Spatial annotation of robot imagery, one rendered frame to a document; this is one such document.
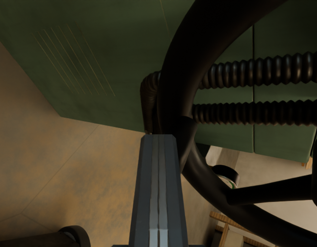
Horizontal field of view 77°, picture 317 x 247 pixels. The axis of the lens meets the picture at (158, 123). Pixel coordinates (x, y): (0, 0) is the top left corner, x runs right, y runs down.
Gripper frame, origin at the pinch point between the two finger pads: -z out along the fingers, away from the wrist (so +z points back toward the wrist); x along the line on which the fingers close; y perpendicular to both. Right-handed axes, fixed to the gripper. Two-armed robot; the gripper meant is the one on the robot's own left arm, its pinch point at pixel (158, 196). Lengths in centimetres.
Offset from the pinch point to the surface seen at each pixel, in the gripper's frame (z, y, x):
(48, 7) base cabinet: -41.1, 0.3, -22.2
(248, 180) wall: -200, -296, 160
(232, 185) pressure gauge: -18.4, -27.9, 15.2
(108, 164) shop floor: -61, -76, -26
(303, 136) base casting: -18.7, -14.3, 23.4
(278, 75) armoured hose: -9.7, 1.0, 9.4
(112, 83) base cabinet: -37.4, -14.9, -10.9
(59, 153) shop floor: -50, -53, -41
